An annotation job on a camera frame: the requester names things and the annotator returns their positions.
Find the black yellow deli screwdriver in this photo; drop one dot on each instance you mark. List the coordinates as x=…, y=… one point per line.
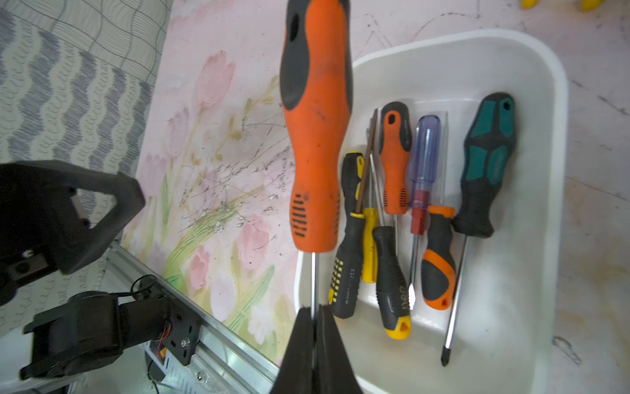
x=391, y=287

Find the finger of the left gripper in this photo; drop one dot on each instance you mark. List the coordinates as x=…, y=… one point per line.
x=42, y=228

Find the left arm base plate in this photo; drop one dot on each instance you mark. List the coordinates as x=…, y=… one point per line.
x=94, y=328

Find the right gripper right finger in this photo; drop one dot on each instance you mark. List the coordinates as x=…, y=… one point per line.
x=334, y=373

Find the yellow slim screwdriver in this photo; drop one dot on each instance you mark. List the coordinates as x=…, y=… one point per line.
x=369, y=273

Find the medium orange black screwdriver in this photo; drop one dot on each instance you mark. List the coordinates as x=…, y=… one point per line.
x=394, y=146

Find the clear purple screwdriver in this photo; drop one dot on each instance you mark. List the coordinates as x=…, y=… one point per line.
x=423, y=170

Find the green black screwdriver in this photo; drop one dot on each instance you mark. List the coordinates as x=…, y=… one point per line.
x=488, y=145

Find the large orange black screwdriver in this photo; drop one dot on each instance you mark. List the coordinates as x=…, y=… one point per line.
x=316, y=87

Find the black yellow large screwdriver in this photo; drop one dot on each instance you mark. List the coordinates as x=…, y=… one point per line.
x=351, y=176

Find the small orange black screwdriver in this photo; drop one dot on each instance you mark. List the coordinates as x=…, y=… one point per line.
x=438, y=268

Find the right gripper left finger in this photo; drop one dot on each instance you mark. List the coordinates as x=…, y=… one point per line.
x=296, y=372

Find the black yellow dotted screwdriver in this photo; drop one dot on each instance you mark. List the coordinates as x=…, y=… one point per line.
x=349, y=258

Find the aluminium mounting rail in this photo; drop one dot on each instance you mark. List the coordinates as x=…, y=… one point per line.
x=222, y=362

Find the white plastic storage box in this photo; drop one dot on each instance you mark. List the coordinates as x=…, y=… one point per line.
x=502, y=339

